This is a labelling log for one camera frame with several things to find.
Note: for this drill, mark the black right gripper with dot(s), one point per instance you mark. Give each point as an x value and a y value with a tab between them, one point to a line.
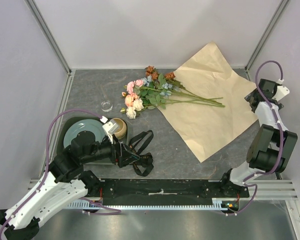
248	97

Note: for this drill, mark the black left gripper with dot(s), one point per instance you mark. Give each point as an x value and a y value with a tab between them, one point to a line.
121	155

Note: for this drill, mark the black printed ribbon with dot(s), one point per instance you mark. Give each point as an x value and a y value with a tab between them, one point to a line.
144	164

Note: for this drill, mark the orange wrapping paper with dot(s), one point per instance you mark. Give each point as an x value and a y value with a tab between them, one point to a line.
207	129

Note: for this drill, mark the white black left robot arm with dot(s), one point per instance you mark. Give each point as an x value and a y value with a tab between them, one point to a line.
64	180

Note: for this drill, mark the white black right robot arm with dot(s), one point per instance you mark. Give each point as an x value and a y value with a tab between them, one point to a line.
272	147

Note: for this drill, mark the beige ceramic vase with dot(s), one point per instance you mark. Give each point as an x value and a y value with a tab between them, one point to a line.
122	129

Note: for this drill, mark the light blue plate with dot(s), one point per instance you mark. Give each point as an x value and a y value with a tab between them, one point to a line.
90	125

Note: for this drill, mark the small clear glass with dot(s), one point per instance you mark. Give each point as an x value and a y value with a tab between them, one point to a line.
106	106

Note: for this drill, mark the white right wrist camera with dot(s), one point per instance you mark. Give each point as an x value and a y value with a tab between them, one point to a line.
281	91

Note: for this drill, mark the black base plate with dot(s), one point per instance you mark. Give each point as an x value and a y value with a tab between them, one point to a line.
163	192

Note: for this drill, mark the light blue cable duct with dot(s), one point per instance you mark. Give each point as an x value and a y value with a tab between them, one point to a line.
216	205

